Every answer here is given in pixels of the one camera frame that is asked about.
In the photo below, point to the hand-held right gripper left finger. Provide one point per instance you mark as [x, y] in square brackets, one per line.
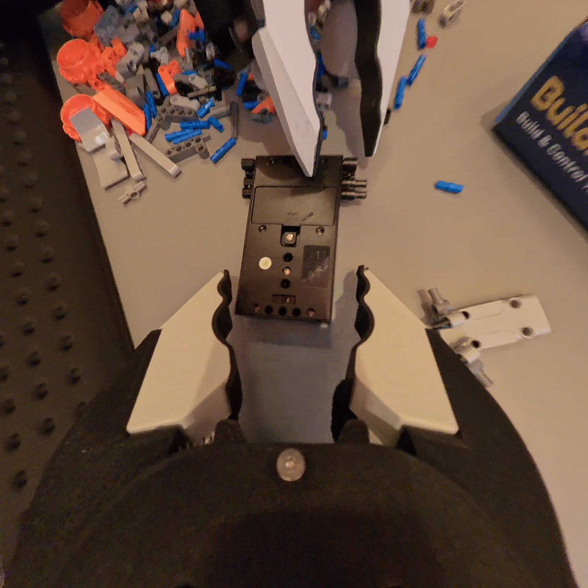
[183, 367]

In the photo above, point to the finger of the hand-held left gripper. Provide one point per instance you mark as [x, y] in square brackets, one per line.
[386, 46]
[285, 69]

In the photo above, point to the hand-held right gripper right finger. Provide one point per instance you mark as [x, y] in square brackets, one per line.
[399, 367]

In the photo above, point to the grey beam and connector assembly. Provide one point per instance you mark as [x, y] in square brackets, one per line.
[496, 321]

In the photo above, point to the pile of building pieces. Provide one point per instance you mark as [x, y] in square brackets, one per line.
[115, 108]

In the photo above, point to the blue connector pin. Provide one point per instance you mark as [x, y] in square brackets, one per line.
[449, 187]

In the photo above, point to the grey cross axle connector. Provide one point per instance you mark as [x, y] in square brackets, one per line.
[133, 193]

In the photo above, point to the blue robot kit box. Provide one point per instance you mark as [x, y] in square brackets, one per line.
[551, 128]

